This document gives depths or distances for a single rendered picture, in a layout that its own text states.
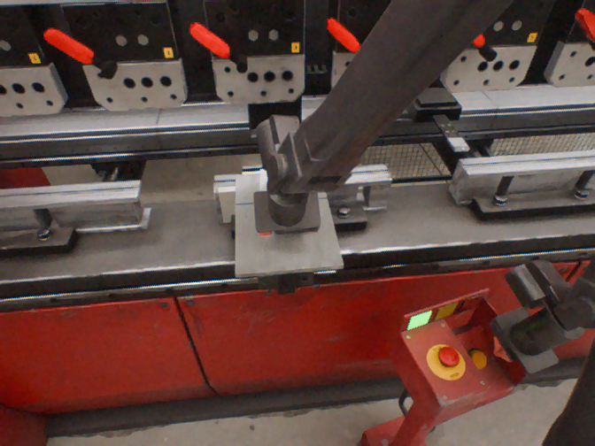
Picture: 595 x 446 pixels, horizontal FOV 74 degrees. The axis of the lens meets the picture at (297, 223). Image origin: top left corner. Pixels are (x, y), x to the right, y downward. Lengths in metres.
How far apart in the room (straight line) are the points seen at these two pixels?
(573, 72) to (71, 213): 1.02
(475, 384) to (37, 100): 0.91
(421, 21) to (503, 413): 1.60
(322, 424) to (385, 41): 1.42
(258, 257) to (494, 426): 1.27
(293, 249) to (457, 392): 0.40
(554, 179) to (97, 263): 1.04
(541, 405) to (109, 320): 1.52
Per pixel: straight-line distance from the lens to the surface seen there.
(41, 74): 0.77
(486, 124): 1.24
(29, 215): 1.00
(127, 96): 0.74
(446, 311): 0.88
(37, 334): 1.14
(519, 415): 1.79
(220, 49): 0.65
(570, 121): 1.39
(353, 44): 0.66
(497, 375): 0.98
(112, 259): 0.92
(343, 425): 1.60
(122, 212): 0.93
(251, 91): 0.71
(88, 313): 1.03
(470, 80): 0.81
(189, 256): 0.87
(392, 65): 0.32
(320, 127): 0.40
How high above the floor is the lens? 1.51
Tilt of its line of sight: 45 degrees down
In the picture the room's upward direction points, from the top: straight up
